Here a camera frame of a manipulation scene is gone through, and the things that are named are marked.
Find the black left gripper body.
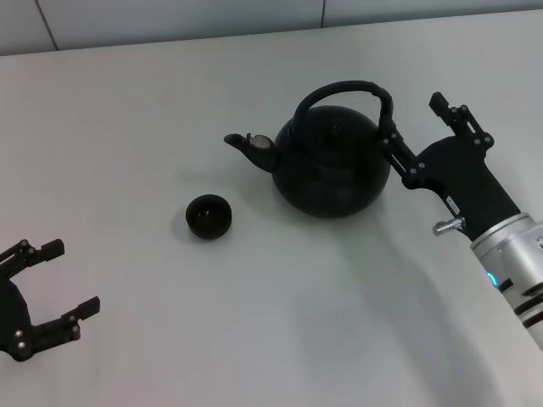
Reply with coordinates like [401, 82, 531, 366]
[0, 275, 44, 364]

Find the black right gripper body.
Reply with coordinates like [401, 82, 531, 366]
[400, 132, 522, 243]

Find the black round teapot with handle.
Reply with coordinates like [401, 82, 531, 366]
[223, 79, 394, 219]

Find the small dark teacup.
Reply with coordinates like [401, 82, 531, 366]
[184, 192, 233, 242]

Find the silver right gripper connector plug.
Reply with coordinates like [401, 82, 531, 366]
[432, 215, 467, 237]

